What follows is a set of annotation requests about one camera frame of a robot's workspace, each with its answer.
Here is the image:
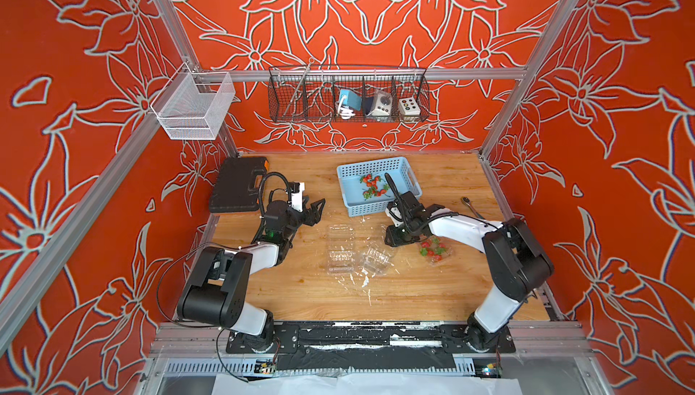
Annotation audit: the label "clear clamshell container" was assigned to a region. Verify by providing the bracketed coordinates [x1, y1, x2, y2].
[361, 241, 396, 277]
[414, 234, 454, 267]
[327, 224, 358, 274]

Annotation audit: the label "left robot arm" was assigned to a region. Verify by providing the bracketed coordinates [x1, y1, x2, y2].
[177, 182, 326, 353]

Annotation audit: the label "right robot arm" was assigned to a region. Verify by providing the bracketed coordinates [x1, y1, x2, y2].
[385, 192, 555, 353]

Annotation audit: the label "pile of strawberries in basket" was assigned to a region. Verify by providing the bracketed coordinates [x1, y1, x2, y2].
[359, 174, 390, 201]

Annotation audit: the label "black plastic tool case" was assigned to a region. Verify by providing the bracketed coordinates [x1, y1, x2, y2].
[208, 156, 269, 214]

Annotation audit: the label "blue perforated plastic basket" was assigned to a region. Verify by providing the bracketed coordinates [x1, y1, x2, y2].
[337, 156, 423, 218]

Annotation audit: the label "blue white device in basket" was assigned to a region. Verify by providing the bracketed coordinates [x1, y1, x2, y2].
[337, 89, 362, 120]

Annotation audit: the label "white button box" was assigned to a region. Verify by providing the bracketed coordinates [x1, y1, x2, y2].
[398, 97, 421, 123]

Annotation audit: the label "grey box with dials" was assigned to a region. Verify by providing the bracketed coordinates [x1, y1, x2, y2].
[363, 90, 393, 119]

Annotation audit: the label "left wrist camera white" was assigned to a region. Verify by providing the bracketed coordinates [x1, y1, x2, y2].
[286, 180, 308, 212]

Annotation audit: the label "orange handled pliers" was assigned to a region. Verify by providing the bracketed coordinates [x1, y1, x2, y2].
[461, 196, 485, 220]

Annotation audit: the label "black wire wall basket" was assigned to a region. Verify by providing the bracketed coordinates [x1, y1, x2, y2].
[268, 63, 431, 124]

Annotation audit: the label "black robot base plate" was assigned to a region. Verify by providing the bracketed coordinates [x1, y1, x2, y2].
[225, 321, 517, 373]

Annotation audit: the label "clear acrylic wall box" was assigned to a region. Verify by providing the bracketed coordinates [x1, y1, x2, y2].
[149, 72, 236, 143]

